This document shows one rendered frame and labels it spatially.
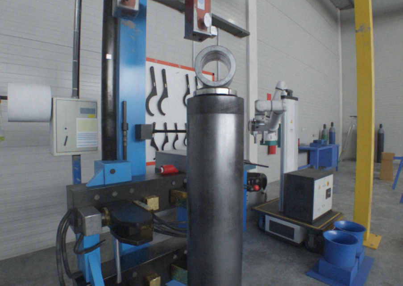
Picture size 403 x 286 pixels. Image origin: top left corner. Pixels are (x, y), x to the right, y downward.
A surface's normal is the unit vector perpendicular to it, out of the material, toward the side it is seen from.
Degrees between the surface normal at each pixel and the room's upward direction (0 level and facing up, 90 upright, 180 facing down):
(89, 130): 90
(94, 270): 50
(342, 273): 90
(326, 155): 90
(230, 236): 90
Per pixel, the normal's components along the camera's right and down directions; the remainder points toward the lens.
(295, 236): -0.78, 0.02
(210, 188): -0.21, 0.03
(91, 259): 0.52, -0.62
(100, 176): 0.68, 0.02
